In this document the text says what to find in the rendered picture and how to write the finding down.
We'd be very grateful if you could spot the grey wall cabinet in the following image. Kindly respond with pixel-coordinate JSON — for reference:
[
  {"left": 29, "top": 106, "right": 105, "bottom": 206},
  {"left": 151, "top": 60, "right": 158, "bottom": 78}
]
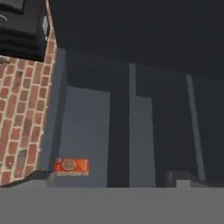
[{"left": 38, "top": 47, "right": 224, "bottom": 189}]

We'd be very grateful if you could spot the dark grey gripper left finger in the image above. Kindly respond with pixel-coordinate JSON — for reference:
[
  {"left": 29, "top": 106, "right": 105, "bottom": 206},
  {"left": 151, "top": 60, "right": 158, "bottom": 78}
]
[{"left": 0, "top": 169, "right": 57, "bottom": 189}]

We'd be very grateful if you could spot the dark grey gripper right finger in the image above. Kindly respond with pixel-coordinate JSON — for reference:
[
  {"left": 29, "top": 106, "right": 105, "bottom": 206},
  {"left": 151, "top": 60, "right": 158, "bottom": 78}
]
[{"left": 164, "top": 170, "right": 217, "bottom": 189}]

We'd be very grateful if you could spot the red bar box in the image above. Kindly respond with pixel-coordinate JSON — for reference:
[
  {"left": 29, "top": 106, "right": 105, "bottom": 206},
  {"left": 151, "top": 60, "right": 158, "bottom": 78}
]
[{"left": 53, "top": 157, "right": 90, "bottom": 177}]

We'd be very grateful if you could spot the dark grey cabinet door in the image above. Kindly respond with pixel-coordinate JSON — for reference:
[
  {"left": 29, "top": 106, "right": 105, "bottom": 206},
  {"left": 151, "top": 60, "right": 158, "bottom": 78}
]
[
  {"left": 151, "top": 73, "right": 207, "bottom": 187},
  {"left": 107, "top": 62, "right": 137, "bottom": 188}
]

